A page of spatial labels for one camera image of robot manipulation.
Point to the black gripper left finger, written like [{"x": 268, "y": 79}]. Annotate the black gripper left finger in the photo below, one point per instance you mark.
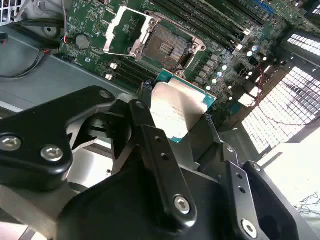
[{"x": 37, "y": 140}]

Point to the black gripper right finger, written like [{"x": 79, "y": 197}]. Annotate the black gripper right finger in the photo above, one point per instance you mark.
[{"x": 240, "y": 200}]

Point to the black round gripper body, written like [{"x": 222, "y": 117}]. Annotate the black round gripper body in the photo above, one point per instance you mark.
[{"x": 112, "y": 212}]

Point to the silver topped CPU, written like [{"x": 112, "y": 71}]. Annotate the silver topped CPU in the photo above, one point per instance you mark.
[{"x": 175, "y": 100}]

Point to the metal socket cover frame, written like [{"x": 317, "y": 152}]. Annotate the metal socket cover frame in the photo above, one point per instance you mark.
[{"x": 109, "y": 37}]

